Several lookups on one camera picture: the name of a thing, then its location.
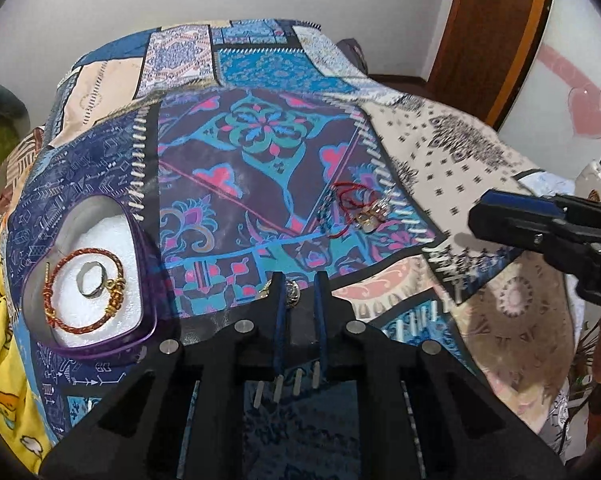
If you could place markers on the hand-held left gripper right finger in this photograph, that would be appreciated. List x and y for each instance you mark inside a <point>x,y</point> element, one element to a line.
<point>320,310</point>

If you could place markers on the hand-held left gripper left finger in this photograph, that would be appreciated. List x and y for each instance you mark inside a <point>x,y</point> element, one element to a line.
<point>279,310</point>

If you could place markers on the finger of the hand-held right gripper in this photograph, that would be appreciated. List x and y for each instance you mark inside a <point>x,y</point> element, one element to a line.
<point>520,232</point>
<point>520,205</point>

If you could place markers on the purple heart-shaped jewelry tray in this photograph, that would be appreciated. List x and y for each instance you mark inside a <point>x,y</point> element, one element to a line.
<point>148,265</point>

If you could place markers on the white printed object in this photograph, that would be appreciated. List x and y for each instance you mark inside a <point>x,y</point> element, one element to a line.
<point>595,177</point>

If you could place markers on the patchwork printed blanket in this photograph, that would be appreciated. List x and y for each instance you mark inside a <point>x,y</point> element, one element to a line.
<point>260,160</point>

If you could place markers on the brown wooden door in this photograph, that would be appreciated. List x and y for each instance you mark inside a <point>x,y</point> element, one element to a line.
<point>490,25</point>

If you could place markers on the grey pillow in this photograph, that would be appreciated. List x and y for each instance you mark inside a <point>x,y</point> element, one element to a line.
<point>354,55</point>

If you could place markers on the yellow cartoon blanket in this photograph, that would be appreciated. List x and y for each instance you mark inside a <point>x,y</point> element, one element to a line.
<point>5,360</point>

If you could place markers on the green printed cloth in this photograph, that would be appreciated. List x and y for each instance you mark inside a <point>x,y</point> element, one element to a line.
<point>0,150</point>

